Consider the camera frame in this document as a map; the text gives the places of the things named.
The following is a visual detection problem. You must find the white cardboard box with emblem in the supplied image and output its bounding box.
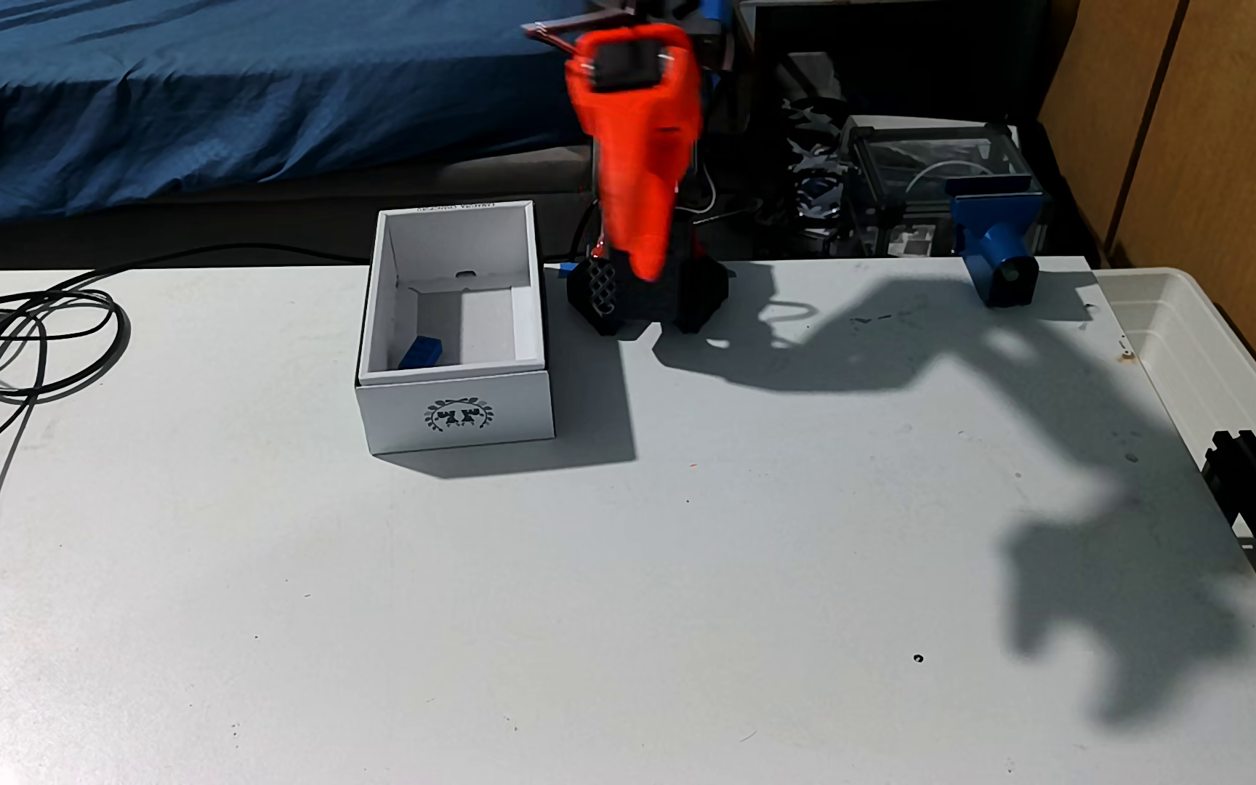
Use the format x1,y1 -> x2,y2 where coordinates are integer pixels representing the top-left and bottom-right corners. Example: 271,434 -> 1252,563
354,199 -> 557,457

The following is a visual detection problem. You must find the clear plastic case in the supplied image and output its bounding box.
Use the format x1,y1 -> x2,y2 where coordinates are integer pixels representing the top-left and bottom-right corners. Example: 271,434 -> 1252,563
840,114 -> 1044,259

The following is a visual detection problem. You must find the blue printed clamp part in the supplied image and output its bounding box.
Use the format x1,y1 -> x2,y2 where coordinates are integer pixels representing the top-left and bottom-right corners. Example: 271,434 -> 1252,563
946,174 -> 1050,311

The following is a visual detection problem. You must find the bed with blue sheet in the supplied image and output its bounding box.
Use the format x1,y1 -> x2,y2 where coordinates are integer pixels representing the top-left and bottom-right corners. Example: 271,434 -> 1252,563
0,0 -> 603,272

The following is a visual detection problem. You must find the wooden cabinet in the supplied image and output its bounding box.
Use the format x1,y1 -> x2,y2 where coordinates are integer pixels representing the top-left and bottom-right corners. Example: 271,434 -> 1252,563
1036,0 -> 1256,438

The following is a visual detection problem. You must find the white plastic bin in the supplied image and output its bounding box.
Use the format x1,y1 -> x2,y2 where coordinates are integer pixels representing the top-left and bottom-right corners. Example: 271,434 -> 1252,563
1092,266 -> 1256,514

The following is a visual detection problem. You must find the black cable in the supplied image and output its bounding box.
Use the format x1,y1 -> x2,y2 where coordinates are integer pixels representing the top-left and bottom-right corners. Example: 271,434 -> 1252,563
0,242 -> 370,634

